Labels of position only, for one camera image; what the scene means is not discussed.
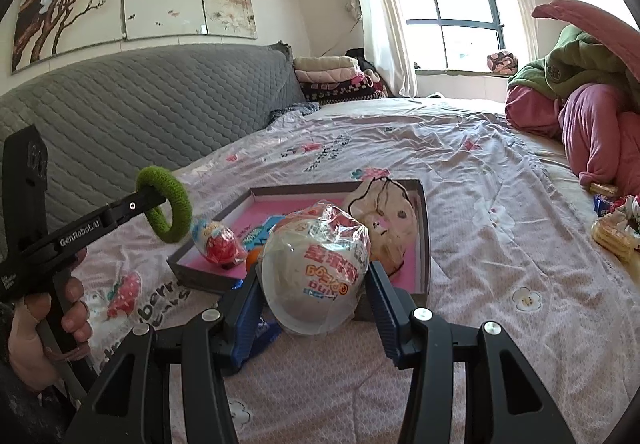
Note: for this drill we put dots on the dark patterned folded blanket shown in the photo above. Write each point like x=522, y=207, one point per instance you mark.
x=340, y=90

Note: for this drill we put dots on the small blue snack packet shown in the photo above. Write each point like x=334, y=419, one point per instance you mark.
x=602, y=204

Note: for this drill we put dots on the white surprise egg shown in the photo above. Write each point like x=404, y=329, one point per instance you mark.
x=310, y=284

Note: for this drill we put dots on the flat light blue packet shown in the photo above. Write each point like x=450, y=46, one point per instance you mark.
x=260, y=234

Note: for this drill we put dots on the person's left hand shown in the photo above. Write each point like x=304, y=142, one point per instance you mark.
x=25, y=339

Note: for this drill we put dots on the printed pink bed sheet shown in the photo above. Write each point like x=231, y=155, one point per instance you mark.
x=475, y=224

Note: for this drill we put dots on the grey quilted headboard cover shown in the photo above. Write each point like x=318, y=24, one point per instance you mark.
x=150, y=89

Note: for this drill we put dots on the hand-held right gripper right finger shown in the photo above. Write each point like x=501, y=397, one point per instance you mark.
x=387, y=319

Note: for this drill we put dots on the shallow brown box tray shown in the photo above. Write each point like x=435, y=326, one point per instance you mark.
x=200, y=276

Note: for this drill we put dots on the red blue surprise egg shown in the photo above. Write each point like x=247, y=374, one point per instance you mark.
x=217, y=244

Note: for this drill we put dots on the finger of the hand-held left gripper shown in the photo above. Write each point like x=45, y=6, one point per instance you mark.
x=135, y=205

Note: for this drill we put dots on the green blanket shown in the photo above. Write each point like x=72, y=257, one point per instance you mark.
x=575, y=59

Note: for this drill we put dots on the pink floral bag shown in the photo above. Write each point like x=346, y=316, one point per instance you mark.
x=501, y=62

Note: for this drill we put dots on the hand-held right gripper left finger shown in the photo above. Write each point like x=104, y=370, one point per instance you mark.
x=245, y=319

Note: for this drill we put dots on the yellow wafer packet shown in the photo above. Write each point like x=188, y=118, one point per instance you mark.
x=612, y=236

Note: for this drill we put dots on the salmon pink pillow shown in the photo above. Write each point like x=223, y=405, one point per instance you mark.
x=575, y=14

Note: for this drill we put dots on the beige folded blanket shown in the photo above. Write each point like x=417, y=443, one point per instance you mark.
x=325, y=67

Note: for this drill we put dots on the pink duvet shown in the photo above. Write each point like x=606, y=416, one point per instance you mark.
x=590, y=134

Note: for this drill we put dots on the orange mandarin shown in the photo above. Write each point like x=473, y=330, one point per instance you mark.
x=253, y=260

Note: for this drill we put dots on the colourful crumpled wrapper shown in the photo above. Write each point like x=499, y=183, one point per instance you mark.
x=625, y=208

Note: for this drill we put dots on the beige plush toy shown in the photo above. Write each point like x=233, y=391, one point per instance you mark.
x=390, y=224

